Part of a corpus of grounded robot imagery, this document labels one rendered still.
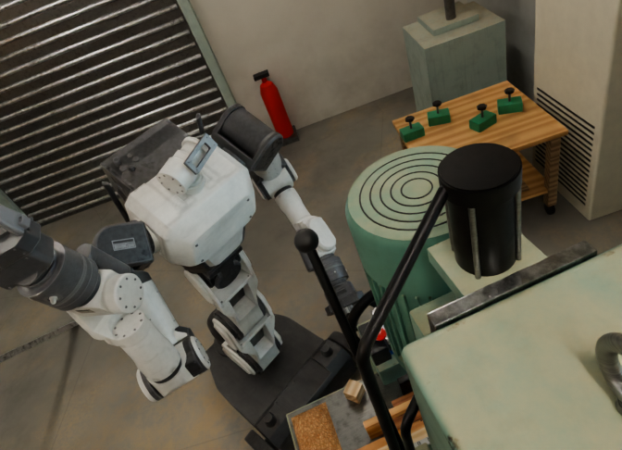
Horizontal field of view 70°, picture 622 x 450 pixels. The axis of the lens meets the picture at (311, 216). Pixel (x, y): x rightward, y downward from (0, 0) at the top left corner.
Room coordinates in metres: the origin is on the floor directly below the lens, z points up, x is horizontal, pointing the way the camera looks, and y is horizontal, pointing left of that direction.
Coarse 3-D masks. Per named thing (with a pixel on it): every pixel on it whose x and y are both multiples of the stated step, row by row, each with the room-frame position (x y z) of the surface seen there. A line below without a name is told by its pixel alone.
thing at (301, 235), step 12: (300, 240) 0.45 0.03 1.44; (312, 240) 0.45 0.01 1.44; (312, 252) 0.45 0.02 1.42; (312, 264) 0.44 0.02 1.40; (324, 276) 0.42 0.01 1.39; (324, 288) 0.42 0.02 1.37; (336, 300) 0.40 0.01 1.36; (336, 312) 0.39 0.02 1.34; (348, 324) 0.38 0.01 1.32; (348, 336) 0.37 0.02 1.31; (396, 432) 0.28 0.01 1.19
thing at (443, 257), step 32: (448, 160) 0.27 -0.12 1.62; (480, 160) 0.26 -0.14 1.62; (512, 160) 0.24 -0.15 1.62; (448, 192) 0.24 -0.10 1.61; (480, 192) 0.23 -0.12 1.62; (512, 192) 0.22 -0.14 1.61; (448, 224) 0.27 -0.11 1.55; (480, 224) 0.23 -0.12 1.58; (512, 224) 0.23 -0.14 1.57; (448, 256) 0.26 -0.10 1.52; (480, 256) 0.23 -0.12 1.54; (512, 256) 0.23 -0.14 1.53; (544, 256) 0.22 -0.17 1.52; (480, 288) 0.22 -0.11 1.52
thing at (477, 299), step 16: (560, 256) 0.22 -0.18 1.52; (576, 256) 0.21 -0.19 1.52; (592, 256) 0.21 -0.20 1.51; (528, 272) 0.22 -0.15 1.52; (544, 272) 0.21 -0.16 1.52; (496, 288) 0.21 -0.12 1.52; (512, 288) 0.21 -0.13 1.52; (448, 304) 0.22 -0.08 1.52; (464, 304) 0.21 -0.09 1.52; (480, 304) 0.21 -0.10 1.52; (432, 320) 0.21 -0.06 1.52; (448, 320) 0.20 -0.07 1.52
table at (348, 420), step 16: (320, 400) 0.53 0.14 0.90; (336, 400) 0.52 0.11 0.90; (368, 400) 0.49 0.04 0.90; (384, 400) 0.48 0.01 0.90; (288, 416) 0.53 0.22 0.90; (336, 416) 0.48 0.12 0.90; (352, 416) 0.47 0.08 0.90; (368, 416) 0.46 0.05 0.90; (336, 432) 0.45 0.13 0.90; (352, 432) 0.44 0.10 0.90; (352, 448) 0.41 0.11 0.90
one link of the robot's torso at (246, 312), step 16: (240, 272) 1.09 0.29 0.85; (208, 288) 0.98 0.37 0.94; (224, 288) 1.05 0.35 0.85; (240, 288) 1.03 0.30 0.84; (256, 288) 1.06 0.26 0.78; (224, 304) 0.99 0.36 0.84; (240, 304) 1.09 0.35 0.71; (256, 304) 1.08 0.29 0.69; (224, 320) 1.07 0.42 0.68; (240, 320) 1.04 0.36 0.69; (256, 320) 1.09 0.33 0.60; (240, 336) 1.04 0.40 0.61
